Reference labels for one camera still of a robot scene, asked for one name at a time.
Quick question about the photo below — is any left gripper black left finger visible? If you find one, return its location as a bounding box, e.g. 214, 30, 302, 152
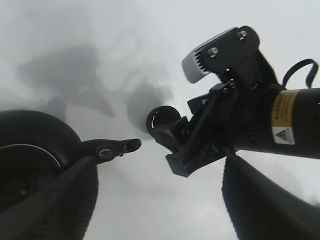
0, 156, 99, 240

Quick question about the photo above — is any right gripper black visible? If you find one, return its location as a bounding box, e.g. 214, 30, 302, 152
149, 26, 285, 177

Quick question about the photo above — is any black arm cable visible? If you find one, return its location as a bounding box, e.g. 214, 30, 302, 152
282, 58, 320, 89

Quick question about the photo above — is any black teapot with handle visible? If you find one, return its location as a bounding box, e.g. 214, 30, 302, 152
0, 109, 142, 211

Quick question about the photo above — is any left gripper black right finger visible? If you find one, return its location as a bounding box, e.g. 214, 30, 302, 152
221, 155, 320, 240

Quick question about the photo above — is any small black teacup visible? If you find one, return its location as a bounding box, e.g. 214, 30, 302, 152
146, 105, 181, 140

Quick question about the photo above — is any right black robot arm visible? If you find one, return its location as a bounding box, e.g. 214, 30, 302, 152
146, 26, 320, 177

